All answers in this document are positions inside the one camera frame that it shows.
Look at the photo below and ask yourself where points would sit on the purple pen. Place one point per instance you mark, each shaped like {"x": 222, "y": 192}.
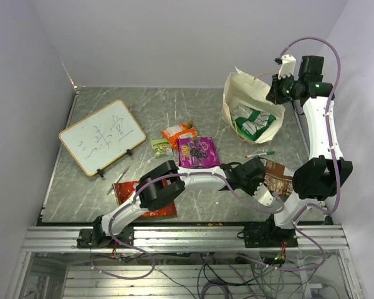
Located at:
{"x": 118, "y": 180}

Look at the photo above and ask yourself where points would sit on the beige paper bag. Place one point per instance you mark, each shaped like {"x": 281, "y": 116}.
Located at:
{"x": 251, "y": 91}

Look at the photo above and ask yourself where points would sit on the purple grape candy bag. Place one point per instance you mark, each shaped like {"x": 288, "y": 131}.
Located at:
{"x": 197, "y": 153}

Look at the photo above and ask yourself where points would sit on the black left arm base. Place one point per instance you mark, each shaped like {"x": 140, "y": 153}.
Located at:
{"x": 96, "y": 238}

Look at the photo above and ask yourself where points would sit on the yellow framed whiteboard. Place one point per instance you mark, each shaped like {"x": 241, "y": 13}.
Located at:
{"x": 102, "y": 137}

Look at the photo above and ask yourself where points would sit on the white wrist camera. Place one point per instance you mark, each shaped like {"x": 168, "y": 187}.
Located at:
{"x": 263, "y": 196}
{"x": 286, "y": 64}

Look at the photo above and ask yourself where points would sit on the orange snack packet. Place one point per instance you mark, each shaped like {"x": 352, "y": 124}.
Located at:
{"x": 179, "y": 131}

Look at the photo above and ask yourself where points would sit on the dark green chips bag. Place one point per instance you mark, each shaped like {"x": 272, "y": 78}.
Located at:
{"x": 250, "y": 123}

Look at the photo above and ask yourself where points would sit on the aluminium table frame rail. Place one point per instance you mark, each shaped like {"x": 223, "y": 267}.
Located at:
{"x": 183, "y": 239}

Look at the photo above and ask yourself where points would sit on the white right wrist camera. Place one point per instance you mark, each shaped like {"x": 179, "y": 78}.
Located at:
{"x": 286, "y": 64}

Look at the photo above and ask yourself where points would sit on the red Doritos bag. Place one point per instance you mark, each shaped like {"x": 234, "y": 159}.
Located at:
{"x": 124, "y": 191}

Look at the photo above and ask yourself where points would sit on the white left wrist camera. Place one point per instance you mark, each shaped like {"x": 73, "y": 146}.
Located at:
{"x": 263, "y": 196}

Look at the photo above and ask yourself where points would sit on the red green marker pen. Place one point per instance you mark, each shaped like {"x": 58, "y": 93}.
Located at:
{"x": 266, "y": 153}

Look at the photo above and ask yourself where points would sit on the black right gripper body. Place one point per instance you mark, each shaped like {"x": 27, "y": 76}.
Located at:
{"x": 283, "y": 89}

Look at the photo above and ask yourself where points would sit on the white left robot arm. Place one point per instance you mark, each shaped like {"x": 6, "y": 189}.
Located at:
{"x": 161, "y": 186}

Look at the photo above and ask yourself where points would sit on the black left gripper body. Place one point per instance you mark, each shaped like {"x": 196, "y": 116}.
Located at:
{"x": 250, "y": 187}

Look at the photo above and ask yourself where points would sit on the small light green packet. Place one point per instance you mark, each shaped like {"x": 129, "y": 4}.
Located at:
{"x": 161, "y": 147}

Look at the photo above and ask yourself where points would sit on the brown snack bag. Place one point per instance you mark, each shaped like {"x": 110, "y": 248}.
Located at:
{"x": 278, "y": 178}

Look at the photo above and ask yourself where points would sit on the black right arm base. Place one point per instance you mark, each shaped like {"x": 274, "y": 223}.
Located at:
{"x": 267, "y": 234}

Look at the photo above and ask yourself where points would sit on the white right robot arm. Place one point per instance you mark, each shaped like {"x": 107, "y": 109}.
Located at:
{"x": 326, "y": 170}

